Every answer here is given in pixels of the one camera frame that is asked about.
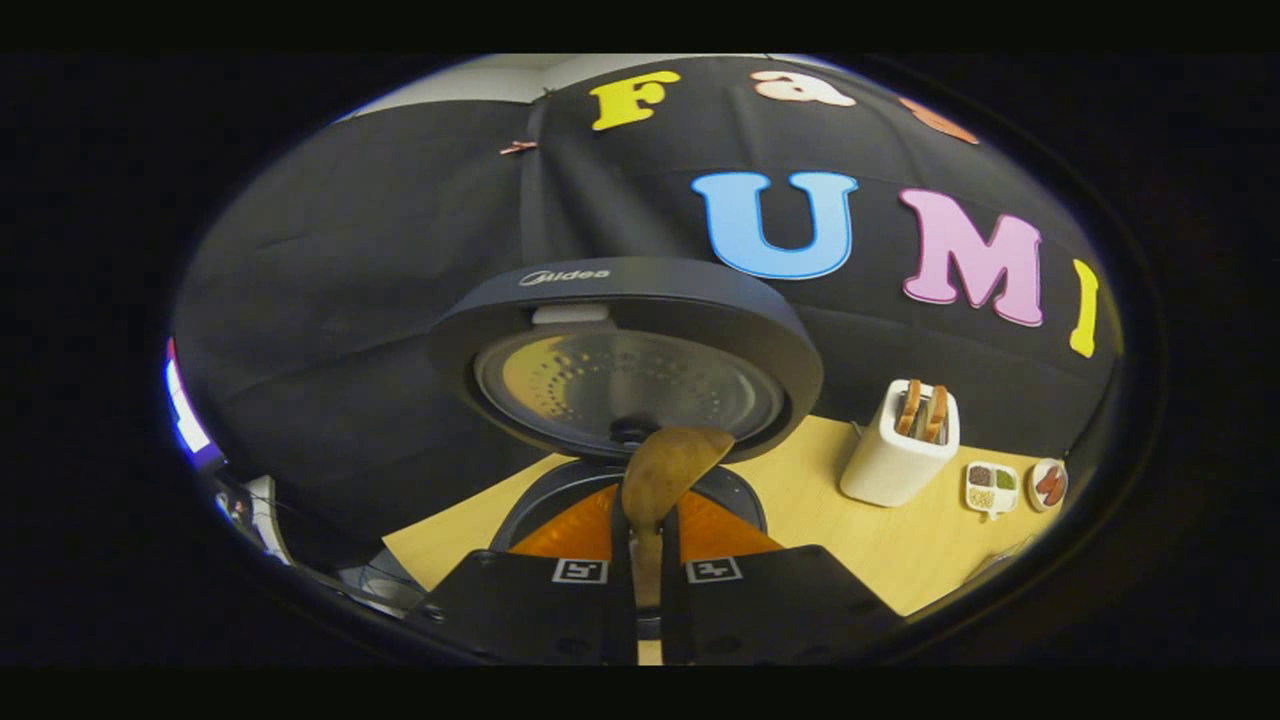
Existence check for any dark grey rice cooker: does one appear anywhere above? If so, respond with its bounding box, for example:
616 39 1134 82
430 257 824 556

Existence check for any white toaster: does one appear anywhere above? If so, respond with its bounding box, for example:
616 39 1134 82
840 379 961 508

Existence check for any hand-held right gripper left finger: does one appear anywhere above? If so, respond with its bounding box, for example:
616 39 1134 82
405 485 638 666

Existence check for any wooden spoon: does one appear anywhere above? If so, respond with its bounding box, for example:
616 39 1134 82
620 427 736 611

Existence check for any white divided grain dish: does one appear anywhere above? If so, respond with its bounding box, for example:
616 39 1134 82
964 461 1020 521

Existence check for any glowing monitor screen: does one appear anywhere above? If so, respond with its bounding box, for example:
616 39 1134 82
165 338 226 473

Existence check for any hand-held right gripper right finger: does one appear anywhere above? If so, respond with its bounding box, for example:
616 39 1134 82
660 487 901 666

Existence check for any round white plate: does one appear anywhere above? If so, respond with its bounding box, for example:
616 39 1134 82
1027 458 1069 513

